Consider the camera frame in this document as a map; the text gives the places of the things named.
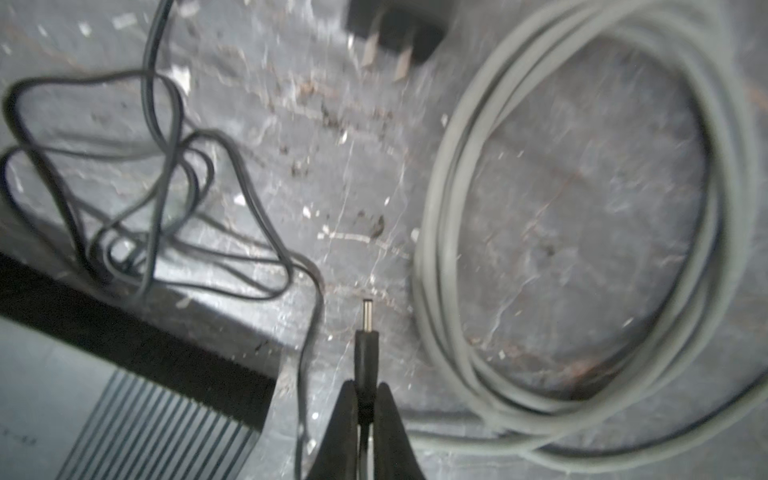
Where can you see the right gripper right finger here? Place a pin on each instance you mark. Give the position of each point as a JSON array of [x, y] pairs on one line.
[[393, 456]]

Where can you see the ribbed black network switch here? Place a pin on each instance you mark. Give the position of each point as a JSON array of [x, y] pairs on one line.
[[88, 392]]

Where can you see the black power adapter with cable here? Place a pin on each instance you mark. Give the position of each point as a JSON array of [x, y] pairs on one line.
[[173, 198]]

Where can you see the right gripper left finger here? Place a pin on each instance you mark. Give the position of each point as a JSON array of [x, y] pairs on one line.
[[337, 455]]

